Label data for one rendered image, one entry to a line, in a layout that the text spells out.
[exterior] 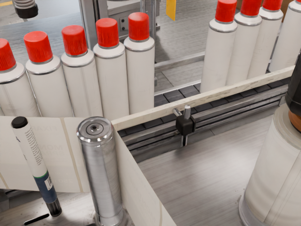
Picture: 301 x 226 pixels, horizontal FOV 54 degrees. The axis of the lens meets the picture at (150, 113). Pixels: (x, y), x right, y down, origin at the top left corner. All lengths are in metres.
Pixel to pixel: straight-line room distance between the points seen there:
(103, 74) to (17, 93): 0.13
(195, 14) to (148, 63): 0.65
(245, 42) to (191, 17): 0.52
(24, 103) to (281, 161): 0.36
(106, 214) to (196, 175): 0.17
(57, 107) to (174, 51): 0.49
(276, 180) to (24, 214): 0.35
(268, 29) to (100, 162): 0.44
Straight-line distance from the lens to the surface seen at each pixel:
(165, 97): 0.64
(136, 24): 0.48
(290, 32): 0.71
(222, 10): 0.55
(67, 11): 1.18
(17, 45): 1.01
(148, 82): 0.53
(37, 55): 0.46
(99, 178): 0.35
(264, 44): 0.65
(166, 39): 0.96
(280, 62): 0.74
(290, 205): 0.40
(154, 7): 0.58
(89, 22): 0.60
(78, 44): 0.45
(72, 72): 0.47
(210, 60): 0.59
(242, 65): 0.64
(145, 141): 0.58
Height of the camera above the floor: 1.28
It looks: 42 degrees down
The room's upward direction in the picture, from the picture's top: straight up
